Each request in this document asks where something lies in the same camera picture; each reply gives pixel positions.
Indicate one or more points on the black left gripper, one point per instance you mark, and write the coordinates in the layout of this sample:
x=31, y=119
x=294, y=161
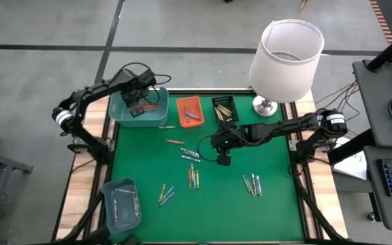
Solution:
x=134, y=85

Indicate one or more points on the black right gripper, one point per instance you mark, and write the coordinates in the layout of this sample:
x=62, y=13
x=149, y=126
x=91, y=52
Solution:
x=231, y=139

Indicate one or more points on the orange-red crayon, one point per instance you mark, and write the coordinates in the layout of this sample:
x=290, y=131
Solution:
x=153, y=105

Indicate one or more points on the large teal plastic bin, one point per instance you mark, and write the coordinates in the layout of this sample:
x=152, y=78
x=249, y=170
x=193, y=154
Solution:
x=155, y=119

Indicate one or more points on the yellow crayon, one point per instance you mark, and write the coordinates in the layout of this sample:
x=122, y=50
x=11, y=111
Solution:
x=162, y=192
x=223, y=112
x=229, y=119

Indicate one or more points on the yellow-wrapped green crayon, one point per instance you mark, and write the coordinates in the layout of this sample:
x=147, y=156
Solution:
x=250, y=187
x=218, y=114

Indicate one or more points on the pale blue crayon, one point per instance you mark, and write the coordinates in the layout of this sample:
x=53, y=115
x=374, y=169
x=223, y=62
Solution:
x=136, y=206
x=125, y=190
x=115, y=208

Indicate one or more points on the small blue-grey plastic bin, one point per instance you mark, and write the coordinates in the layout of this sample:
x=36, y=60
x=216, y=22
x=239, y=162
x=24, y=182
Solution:
x=124, y=221

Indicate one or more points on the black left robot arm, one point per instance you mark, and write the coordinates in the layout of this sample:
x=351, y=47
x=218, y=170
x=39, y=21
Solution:
x=90, y=90

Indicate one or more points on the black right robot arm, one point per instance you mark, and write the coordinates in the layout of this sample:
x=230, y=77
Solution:
x=301, y=122

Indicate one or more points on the crayons at far right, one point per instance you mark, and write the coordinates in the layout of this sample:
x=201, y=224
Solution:
x=258, y=185
x=254, y=182

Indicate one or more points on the black mesh basket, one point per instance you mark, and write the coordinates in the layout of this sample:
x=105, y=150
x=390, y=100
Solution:
x=235, y=102

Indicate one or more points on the orange mesh basket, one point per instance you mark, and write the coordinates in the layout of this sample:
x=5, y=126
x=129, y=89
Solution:
x=197, y=102

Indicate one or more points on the yellow-green crayon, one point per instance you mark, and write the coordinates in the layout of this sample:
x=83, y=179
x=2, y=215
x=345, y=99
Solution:
x=197, y=178

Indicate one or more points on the green table mat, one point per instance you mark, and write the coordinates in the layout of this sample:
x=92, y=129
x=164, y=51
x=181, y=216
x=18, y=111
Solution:
x=216, y=221

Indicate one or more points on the white-shade silver table lamp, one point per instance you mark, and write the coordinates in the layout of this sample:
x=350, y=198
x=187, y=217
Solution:
x=284, y=68

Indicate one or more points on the black desk leg beam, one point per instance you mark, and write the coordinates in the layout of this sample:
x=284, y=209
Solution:
x=349, y=148

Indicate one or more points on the white paper sheet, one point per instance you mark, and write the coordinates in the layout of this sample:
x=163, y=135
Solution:
x=350, y=168

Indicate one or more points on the grey side desk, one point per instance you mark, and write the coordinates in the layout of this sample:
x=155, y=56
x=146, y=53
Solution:
x=379, y=102

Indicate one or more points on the wooden stick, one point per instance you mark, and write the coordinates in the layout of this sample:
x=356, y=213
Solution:
x=304, y=4

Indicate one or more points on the desk caster wheel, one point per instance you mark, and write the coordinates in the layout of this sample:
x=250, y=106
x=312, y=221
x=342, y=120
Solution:
x=372, y=216

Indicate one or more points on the black pole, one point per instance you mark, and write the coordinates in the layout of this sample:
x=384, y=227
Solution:
x=390, y=51

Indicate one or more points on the orange black striped strip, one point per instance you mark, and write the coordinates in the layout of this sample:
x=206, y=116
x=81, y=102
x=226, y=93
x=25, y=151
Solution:
x=381, y=20

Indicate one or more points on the black table frame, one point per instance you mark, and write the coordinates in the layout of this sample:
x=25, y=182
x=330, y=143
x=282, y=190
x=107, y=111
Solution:
x=209, y=92

